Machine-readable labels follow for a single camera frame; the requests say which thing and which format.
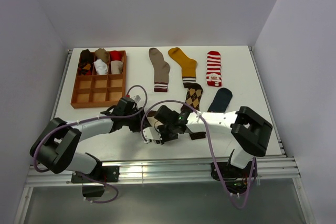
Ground red white striped sock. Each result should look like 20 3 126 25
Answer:
206 51 222 87

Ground rolled red socks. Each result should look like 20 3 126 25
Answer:
110 50 123 61

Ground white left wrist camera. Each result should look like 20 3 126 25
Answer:
126 94 141 103

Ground aluminium frame rail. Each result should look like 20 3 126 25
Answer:
24 156 301 187

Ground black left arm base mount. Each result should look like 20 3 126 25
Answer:
71 166 119 203

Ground rolled dark argyle socks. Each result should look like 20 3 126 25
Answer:
78 49 95 76

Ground taupe sock with striped cuff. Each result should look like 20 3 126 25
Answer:
149 48 170 92

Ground brown argyle sock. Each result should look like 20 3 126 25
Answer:
184 82 206 140

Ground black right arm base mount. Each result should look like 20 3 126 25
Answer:
217 161 252 194

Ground wooden compartment tray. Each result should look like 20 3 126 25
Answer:
71 50 127 109

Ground rolled taupe socks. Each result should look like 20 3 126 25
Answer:
95 48 110 63

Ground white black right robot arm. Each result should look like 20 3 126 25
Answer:
154 105 273 177

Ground rolled cream socks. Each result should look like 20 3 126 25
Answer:
110 60 123 74

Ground rolled white socks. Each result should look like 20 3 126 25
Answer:
93 59 108 75

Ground cream brown striped sock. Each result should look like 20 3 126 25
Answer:
147 110 163 130

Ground navy blue sock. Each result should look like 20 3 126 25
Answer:
207 88 233 113

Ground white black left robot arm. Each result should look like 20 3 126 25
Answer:
30 97 144 182

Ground mustard yellow sock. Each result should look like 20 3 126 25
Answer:
168 47 197 88

